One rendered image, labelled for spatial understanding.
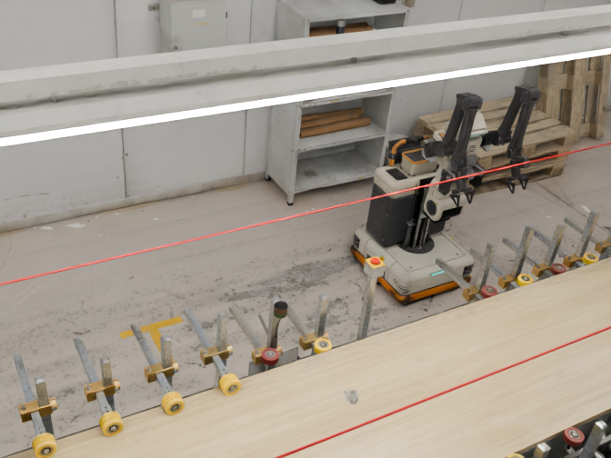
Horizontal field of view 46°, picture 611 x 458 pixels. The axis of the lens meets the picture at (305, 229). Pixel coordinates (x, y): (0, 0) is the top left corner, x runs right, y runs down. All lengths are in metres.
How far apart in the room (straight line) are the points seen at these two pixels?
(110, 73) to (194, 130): 3.81
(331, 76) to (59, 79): 0.79
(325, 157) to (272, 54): 4.32
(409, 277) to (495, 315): 1.26
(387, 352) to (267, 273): 1.97
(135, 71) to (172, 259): 3.43
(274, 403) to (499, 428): 0.94
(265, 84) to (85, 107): 0.51
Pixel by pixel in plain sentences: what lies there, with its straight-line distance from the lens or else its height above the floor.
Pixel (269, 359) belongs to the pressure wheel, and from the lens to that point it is 3.27.
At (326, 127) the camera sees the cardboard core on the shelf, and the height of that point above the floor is 0.58.
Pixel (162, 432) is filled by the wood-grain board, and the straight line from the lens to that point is 3.01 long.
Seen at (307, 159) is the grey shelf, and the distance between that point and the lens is 6.33.
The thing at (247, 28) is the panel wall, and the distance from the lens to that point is 5.58.
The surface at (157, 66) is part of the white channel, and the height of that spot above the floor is 2.45.
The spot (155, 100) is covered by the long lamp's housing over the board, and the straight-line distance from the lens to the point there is 2.00.
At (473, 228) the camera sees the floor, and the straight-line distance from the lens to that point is 6.04.
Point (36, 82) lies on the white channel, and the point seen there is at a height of 2.45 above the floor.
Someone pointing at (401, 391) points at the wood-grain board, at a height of 0.90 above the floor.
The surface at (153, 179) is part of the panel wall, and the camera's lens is 5.82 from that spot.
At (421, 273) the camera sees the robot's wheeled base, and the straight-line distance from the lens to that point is 4.96.
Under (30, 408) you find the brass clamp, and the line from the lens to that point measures 3.07.
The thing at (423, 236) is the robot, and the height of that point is 0.35.
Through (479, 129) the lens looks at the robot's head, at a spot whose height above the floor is 1.32.
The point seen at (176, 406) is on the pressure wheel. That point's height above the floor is 0.95.
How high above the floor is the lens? 3.22
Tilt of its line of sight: 35 degrees down
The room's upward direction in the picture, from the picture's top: 6 degrees clockwise
